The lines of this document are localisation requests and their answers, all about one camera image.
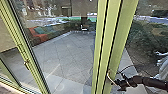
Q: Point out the dark outdoor patio chair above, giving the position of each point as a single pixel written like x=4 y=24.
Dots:
x=85 y=28

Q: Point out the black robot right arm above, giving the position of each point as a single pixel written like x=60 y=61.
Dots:
x=153 y=82

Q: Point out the green glass door frame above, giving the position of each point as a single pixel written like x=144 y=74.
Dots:
x=111 y=36

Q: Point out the green hedge shrubs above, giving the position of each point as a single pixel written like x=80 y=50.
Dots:
x=146 y=38

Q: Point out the red green outdoor bench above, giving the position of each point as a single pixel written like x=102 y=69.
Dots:
x=41 y=33

